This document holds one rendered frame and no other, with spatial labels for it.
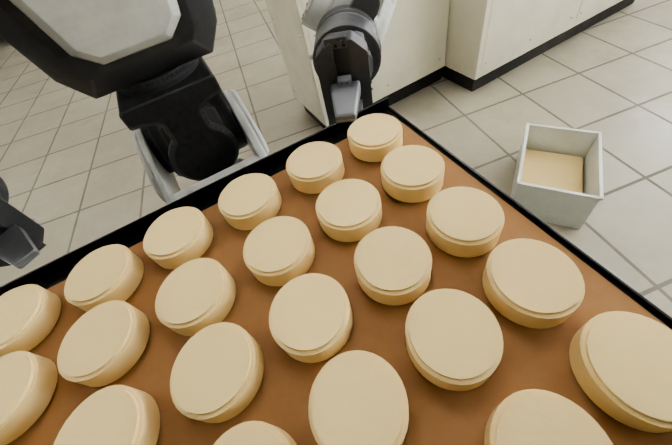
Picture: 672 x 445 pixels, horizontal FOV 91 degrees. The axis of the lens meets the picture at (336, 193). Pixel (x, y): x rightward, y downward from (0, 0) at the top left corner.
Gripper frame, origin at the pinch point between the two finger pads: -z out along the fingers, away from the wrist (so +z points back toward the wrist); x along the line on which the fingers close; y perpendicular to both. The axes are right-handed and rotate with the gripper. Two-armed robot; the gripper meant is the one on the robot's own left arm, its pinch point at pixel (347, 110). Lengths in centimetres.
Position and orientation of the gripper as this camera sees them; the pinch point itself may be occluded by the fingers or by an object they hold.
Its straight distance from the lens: 36.0
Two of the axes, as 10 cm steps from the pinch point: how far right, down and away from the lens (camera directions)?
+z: 0.2, -7.5, 6.6
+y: 9.9, -1.0, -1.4
